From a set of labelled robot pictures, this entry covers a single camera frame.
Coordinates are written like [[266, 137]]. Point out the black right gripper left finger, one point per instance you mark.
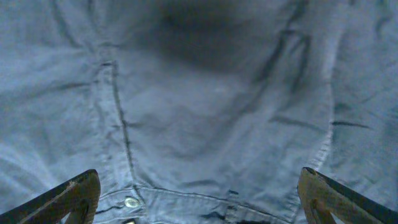
[[76, 200]]

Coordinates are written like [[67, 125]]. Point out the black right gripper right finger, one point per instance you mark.
[[323, 199]]

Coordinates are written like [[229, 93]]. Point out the dark blue denim shorts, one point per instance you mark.
[[198, 111]]

